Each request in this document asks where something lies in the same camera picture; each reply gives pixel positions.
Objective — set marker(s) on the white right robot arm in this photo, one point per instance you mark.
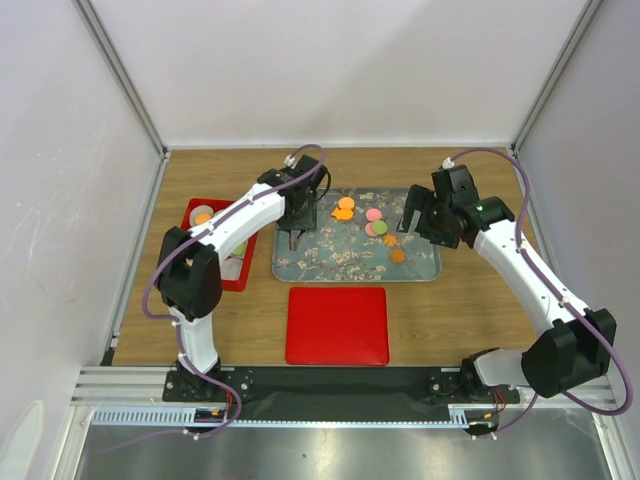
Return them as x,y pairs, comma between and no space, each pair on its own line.
568,351

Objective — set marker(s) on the red box lid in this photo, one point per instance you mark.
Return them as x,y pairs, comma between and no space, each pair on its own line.
337,326

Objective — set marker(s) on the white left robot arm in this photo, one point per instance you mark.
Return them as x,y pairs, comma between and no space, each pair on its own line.
189,271

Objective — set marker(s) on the orange flower cookie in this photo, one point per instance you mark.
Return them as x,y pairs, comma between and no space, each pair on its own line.
390,240

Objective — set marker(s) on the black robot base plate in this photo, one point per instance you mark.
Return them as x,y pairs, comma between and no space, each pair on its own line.
356,394

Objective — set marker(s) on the pink round cookie upper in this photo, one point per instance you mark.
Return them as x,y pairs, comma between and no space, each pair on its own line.
373,215

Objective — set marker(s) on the red cookie box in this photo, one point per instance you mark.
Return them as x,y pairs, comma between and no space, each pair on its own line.
235,269

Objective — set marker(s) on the orange fish cookie top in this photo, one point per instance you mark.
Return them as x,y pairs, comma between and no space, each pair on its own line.
342,214

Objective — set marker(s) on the orange round cookie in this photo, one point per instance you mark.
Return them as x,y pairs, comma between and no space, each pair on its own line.
346,203
202,218

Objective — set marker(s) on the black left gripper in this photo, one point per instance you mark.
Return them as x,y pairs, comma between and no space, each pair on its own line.
306,223

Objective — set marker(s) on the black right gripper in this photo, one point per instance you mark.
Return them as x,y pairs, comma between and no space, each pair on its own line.
422,199

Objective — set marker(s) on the white cable duct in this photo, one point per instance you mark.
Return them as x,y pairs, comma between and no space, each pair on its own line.
210,417

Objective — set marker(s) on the orange round cookie top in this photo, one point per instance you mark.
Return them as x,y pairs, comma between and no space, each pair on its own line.
346,203

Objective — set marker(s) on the orange swirl cookie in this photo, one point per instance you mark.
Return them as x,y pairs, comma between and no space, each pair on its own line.
397,256

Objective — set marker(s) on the floral metal serving tray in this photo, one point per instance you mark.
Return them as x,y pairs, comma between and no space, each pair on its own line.
341,251

